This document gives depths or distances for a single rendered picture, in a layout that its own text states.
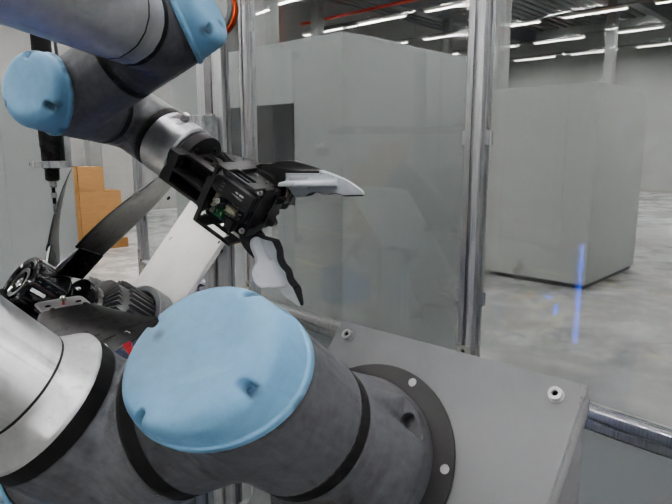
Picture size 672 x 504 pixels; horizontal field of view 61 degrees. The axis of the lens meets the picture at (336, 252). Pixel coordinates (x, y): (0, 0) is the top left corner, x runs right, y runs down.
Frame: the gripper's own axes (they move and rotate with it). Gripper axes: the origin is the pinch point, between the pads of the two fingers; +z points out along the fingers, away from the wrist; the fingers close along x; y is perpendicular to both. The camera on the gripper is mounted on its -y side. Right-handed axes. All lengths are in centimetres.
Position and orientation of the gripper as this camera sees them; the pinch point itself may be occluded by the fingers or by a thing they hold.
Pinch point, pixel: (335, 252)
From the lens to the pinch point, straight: 63.6
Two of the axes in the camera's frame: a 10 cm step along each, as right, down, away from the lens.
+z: 7.9, 5.6, -2.5
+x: 4.5, -8.1, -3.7
